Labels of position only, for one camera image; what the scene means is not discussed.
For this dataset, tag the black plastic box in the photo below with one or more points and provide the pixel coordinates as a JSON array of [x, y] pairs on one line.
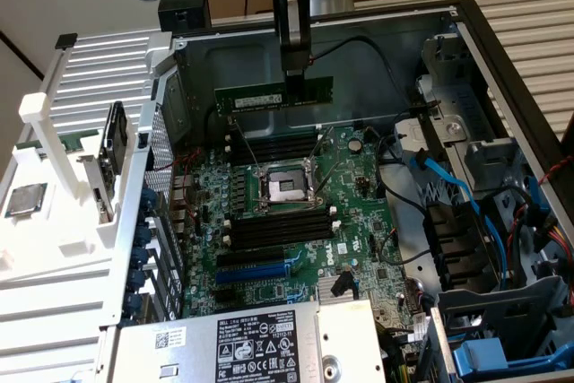
[[184, 8]]

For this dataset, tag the coin cell battery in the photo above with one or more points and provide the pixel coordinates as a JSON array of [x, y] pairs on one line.
[[355, 145]]

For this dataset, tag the black graphics card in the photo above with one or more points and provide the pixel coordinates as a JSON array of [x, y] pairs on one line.
[[114, 141]]

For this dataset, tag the blue disk bracket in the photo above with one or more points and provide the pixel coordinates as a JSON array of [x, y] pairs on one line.
[[480, 356]]

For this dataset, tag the green RAM stick white label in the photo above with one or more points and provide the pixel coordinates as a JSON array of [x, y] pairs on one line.
[[251, 100]]

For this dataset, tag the silver chipset heat sink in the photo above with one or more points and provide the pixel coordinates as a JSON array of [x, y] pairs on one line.
[[327, 295]]

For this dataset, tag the socket locking lever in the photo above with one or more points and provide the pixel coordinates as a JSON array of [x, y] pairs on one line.
[[322, 145], [244, 144]]

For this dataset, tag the white corner bracket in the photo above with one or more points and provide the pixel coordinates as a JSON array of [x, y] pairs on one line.
[[159, 49]]

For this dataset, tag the CPU socket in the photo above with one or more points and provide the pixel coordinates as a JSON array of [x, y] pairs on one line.
[[287, 185]]

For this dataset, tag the grey disk bay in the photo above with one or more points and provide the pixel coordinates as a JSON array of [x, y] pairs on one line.
[[502, 311]]

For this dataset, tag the grey power supply with label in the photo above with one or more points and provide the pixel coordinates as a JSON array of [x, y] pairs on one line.
[[224, 347]]

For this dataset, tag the black plastic shroud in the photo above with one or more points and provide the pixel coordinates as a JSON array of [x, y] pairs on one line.
[[457, 244]]

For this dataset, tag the silver CPU chip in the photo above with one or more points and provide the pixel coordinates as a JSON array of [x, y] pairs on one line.
[[26, 200]]

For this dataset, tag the open PC case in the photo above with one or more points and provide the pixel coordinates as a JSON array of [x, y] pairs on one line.
[[359, 82]]

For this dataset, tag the short black expansion slot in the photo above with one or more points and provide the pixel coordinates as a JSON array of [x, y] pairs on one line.
[[224, 297]]

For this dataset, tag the long black expansion slot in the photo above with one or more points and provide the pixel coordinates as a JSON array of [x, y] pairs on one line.
[[251, 257]]

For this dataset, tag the blue expansion slot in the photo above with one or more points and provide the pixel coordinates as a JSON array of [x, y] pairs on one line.
[[251, 272]]

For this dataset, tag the blue expansion card latch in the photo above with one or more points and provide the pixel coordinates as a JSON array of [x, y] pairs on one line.
[[133, 303], [142, 234], [140, 256], [149, 200], [136, 280]]

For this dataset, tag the green motherboard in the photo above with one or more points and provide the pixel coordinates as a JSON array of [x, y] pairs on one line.
[[354, 221]]

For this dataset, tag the white parts rack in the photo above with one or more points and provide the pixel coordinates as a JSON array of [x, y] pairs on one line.
[[58, 217]]

